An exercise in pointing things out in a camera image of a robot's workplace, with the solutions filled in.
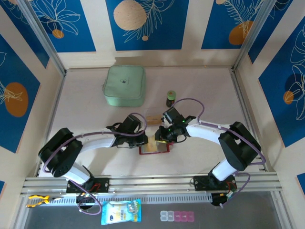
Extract red card holder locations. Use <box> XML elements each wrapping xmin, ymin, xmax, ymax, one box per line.
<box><xmin>139</xmin><ymin>135</ymin><xmax>173</xmax><ymax>156</ymax></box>

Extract clear acrylic card tray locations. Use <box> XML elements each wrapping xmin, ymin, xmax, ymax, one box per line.
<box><xmin>144</xmin><ymin>106</ymin><xmax>165</xmax><ymax>127</ymax></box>

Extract small green-lid dark bottle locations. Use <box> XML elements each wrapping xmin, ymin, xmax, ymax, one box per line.
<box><xmin>165</xmin><ymin>90</ymin><xmax>177</xmax><ymax>108</ymax></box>

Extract mint green zip pouch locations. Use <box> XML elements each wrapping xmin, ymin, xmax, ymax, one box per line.
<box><xmin>102</xmin><ymin>65</ymin><xmax>146</xmax><ymax>107</ymax></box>

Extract blue white snack packet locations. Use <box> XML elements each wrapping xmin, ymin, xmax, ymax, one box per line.
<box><xmin>101</xmin><ymin>199</ymin><xmax>142</xmax><ymax>226</ymax></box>

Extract grey metal panel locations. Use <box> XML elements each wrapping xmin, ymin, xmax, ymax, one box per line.
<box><xmin>23</xmin><ymin>190</ymin><xmax>282</xmax><ymax>229</ymax></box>

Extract aluminium mounting rail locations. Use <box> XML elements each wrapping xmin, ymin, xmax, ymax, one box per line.
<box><xmin>20</xmin><ymin>172</ymin><xmax>285</xmax><ymax>195</ymax></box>

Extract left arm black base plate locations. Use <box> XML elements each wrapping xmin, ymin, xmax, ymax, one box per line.
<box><xmin>66</xmin><ymin>177</ymin><xmax>111</xmax><ymax>194</ymax></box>

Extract grey slotted cable duct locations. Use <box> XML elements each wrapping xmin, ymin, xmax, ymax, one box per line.
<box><xmin>47</xmin><ymin>193</ymin><xmax>213</xmax><ymax>204</ymax></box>

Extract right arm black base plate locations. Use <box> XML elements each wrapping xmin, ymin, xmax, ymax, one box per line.
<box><xmin>193</xmin><ymin>175</ymin><xmax>238</xmax><ymax>192</ymax></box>

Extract aluminium side rail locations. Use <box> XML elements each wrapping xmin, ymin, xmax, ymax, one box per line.
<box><xmin>35</xmin><ymin>71</ymin><xmax>67</xmax><ymax>177</ymax></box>
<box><xmin>230</xmin><ymin>68</ymin><xmax>267</xmax><ymax>172</ymax></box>

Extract yellow-handled pliers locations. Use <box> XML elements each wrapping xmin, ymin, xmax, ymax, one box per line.
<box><xmin>26</xmin><ymin>194</ymin><xmax>64</xmax><ymax>208</ymax></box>

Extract aluminium frame post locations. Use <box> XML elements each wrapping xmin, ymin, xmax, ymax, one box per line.
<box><xmin>232</xmin><ymin>0</ymin><xmax>278</xmax><ymax>70</ymax></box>
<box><xmin>17</xmin><ymin>0</ymin><xmax>68</xmax><ymax>75</ymax></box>

